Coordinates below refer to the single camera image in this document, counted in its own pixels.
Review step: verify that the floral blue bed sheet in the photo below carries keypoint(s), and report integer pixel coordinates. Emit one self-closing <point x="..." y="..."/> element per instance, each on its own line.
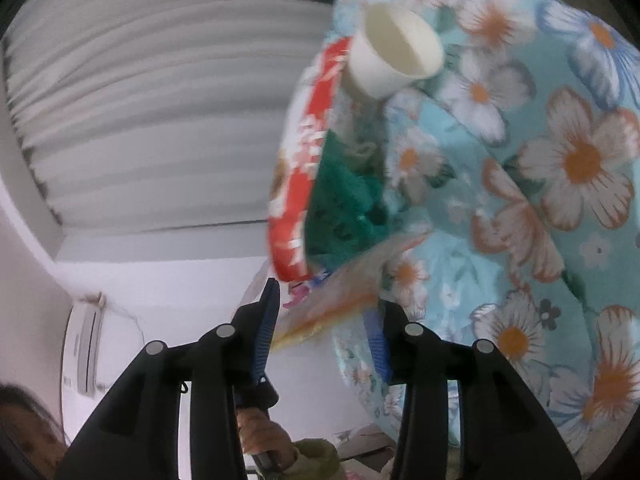
<point x="550" y="160"/>

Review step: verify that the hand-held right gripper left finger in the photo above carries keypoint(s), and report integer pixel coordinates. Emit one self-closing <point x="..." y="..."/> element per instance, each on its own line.
<point x="265" y="332"/>

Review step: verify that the white paper cup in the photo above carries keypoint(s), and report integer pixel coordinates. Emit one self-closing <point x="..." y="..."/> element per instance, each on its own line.
<point x="385" y="55"/>

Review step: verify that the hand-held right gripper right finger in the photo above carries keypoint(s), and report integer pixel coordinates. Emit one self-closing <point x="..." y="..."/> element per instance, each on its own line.
<point x="377" y="347"/>

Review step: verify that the person's left hand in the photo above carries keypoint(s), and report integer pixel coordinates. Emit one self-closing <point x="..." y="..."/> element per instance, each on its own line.
<point x="272" y="435"/>

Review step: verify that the yellow snack packet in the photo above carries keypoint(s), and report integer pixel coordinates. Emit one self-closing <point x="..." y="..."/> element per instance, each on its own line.
<point x="340" y="295"/>

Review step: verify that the red snack packet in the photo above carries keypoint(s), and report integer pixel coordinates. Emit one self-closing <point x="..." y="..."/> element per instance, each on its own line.
<point x="300" y="160"/>

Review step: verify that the white curtain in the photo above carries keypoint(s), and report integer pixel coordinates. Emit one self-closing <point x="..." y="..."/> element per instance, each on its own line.
<point x="150" y="85"/>

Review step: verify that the person's head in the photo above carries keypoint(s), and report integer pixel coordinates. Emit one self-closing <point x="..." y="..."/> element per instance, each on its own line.
<point x="30" y="440"/>

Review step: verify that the white air conditioner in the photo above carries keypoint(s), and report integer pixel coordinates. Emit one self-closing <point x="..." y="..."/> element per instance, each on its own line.
<point x="85" y="350"/>

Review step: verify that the brown cardboard box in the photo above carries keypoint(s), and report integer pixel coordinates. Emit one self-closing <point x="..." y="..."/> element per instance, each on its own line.
<point x="365" y="442"/>

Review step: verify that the green plastic bag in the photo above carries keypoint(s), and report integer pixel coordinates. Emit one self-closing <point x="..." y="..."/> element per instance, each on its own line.
<point x="340" y="210"/>

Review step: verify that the person's left forearm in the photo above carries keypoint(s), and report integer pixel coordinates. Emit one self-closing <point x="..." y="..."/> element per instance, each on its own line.
<point x="315" y="460"/>

